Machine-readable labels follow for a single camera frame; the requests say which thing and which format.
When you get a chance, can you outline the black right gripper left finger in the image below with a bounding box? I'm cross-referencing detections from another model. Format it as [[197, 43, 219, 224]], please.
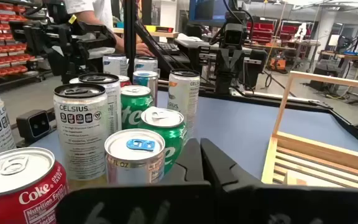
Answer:
[[56, 138, 214, 224]]

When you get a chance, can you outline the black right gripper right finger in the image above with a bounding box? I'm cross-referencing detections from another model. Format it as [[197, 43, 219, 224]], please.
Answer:
[[200, 138, 358, 224]]

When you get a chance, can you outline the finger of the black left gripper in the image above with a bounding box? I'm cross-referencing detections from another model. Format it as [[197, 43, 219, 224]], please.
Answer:
[[230, 52, 244, 70], [218, 52, 231, 70]]

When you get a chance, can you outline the Red Bull sugarfree can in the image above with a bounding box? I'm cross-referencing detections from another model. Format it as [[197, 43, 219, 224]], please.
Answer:
[[132, 70, 159, 106], [104, 128, 167, 187]]

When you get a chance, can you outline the wooden slatted shelf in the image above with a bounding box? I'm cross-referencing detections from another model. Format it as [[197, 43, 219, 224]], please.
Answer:
[[261, 70, 358, 190]]

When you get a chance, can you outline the red parts bin rack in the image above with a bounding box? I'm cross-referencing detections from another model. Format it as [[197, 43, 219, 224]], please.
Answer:
[[246, 20, 312, 44], [0, 0, 45, 90]]

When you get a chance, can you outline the orange floor machine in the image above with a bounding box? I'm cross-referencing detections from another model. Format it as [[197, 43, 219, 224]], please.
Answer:
[[268, 57, 288, 72]]

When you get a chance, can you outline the computer monitor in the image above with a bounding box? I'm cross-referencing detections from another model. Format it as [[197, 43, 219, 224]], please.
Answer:
[[188, 0, 229, 27]]

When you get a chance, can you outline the black computer keyboard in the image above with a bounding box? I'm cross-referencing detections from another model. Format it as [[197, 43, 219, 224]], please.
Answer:
[[155, 42, 181, 56]]

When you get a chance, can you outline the wooden desk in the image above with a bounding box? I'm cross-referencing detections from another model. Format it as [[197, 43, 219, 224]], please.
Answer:
[[113, 27, 180, 39]]

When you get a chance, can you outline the yellow black box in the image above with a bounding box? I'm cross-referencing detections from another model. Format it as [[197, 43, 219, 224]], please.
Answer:
[[144, 24, 175, 34]]

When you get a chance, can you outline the person's hand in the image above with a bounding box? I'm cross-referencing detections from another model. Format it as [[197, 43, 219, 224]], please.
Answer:
[[135, 42, 155, 57]]

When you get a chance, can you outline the wooden workbench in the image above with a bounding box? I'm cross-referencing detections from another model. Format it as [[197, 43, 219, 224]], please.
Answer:
[[318, 49, 358, 78]]

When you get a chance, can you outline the black tripod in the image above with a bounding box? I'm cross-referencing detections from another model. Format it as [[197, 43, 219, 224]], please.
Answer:
[[337, 6, 358, 54]]

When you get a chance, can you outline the person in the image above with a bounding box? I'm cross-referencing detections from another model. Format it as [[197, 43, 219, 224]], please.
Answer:
[[63, 0, 155, 57]]

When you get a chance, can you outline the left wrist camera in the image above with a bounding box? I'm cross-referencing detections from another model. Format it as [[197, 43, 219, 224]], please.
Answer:
[[223, 23, 246, 47]]

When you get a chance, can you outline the black floor cable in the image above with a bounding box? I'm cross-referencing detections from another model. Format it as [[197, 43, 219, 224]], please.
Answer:
[[261, 70, 295, 96]]

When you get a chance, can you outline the black aluminium rig frame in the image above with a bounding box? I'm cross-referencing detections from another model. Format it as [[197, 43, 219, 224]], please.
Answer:
[[123, 0, 358, 155]]

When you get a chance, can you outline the black table-level camera box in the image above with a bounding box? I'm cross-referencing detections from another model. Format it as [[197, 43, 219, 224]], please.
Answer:
[[16, 108, 57, 147]]

